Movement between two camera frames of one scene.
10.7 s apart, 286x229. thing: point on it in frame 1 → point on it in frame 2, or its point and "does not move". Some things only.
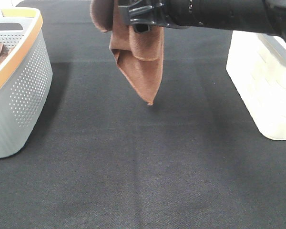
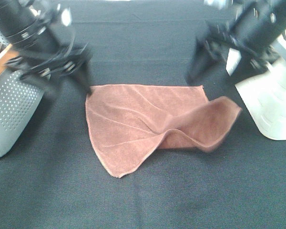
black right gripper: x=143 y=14 → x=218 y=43
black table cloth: x=102 y=158 does not move
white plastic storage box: x=262 y=68 does not move
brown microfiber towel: x=140 y=55 → x=127 y=121
